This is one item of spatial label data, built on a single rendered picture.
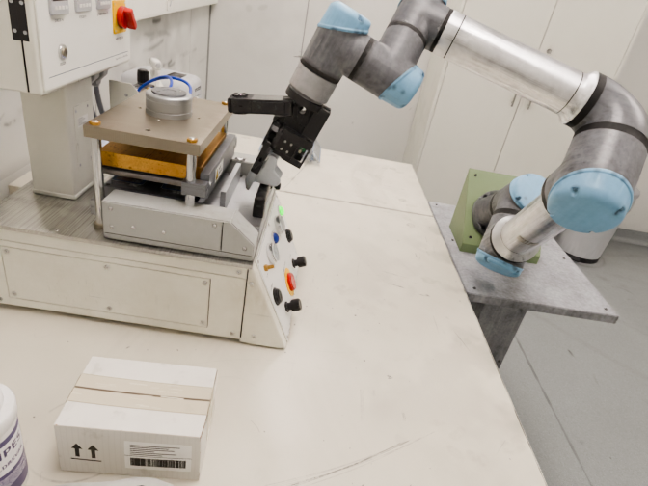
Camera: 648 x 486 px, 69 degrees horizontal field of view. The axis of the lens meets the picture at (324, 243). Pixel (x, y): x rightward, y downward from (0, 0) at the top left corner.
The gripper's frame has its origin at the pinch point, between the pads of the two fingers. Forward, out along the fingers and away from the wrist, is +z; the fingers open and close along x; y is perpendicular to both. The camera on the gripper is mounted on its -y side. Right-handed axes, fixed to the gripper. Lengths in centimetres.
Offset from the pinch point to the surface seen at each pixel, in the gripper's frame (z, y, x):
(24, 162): 40, -52, 33
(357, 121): 30, 53, 241
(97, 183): 6.8, -21.2, -13.4
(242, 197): 3.4, 0.6, 0.0
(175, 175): 0.5, -11.2, -10.4
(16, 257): 24.9, -28.3, -17.1
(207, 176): -2.6, -6.2, -11.6
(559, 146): -29, 161, 201
